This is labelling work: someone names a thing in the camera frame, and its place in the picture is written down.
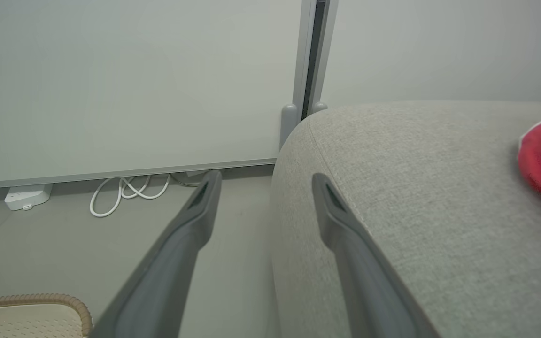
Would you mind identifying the white power strip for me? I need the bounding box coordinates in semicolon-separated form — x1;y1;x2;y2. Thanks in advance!
4;184;54;211

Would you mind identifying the coiled white power cable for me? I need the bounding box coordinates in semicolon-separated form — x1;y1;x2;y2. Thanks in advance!
89;175;171;218

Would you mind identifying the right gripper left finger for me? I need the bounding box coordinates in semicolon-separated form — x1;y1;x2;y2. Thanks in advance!
90;170;223;338

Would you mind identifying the wide white partition panel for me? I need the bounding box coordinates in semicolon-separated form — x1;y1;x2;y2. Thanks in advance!
0;0;318;191

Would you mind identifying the grey fabric sofa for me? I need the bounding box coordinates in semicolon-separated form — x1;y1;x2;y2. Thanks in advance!
270;101;541;338

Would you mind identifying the narrow white partition panel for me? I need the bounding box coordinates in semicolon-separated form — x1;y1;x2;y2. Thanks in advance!
308;0;541;108

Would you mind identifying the beige plastic laundry basket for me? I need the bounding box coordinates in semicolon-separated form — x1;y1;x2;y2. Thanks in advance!
0;294;93;338

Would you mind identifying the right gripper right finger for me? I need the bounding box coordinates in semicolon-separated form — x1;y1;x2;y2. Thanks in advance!
311;173;440;338

